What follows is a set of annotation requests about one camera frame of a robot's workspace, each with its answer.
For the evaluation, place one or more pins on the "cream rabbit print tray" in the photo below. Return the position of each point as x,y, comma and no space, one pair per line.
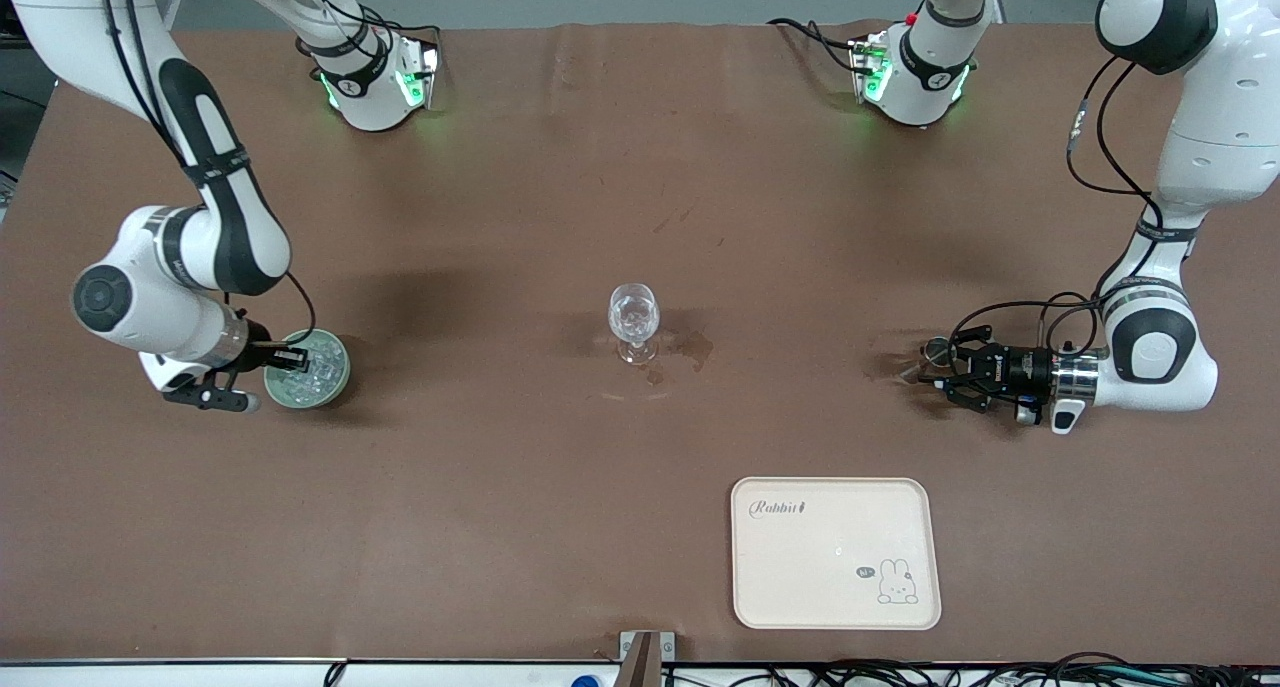
830,587

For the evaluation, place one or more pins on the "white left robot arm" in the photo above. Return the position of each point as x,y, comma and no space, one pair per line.
1210,117

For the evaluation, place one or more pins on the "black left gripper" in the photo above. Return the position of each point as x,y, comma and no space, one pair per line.
1024,369

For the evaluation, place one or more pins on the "metal edge bracket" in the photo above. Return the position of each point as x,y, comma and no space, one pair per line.
627,642

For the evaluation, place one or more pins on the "white table edge rail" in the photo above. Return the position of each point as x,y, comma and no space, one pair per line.
200,675

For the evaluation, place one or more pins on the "clear ice cube pile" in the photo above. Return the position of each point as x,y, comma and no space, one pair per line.
315,379

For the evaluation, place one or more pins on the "green ceramic bowl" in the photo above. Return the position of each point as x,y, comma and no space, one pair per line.
330,392

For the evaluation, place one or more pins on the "brown table cover sheet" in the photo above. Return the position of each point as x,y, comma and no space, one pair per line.
500,217

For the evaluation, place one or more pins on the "brown vertical pole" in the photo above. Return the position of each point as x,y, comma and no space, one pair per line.
642,667

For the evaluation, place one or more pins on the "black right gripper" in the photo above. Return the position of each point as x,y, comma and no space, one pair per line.
257,337

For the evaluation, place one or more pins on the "clear stemmed wine glass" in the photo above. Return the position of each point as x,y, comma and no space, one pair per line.
634,317

